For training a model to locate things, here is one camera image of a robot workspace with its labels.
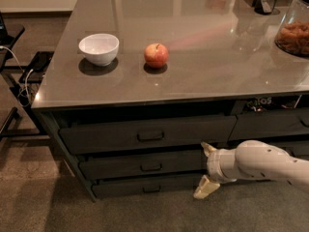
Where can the white ceramic bowl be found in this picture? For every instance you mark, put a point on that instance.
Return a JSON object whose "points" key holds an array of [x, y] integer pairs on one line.
{"points": [[99, 49]]}

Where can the black side stand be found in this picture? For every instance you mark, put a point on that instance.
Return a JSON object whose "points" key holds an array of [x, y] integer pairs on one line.
{"points": [[19, 79]]}

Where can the black smartphone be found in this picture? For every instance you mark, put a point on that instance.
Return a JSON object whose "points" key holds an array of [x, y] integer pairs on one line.
{"points": [[40, 60]]}

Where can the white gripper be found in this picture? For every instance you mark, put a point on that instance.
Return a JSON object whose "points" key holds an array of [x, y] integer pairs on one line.
{"points": [[213, 165]]}

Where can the glass jar with snacks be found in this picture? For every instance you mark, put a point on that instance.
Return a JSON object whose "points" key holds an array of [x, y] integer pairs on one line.
{"points": [[293, 33]]}

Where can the dark cabinet frame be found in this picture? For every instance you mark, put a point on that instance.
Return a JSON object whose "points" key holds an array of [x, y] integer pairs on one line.
{"points": [[63, 111]]}

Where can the red apple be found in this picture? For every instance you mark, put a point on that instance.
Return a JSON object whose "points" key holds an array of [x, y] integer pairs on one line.
{"points": [[156, 55]]}

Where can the snack bag in drawer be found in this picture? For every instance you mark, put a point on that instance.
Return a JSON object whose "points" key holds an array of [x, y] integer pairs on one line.
{"points": [[272, 103]]}

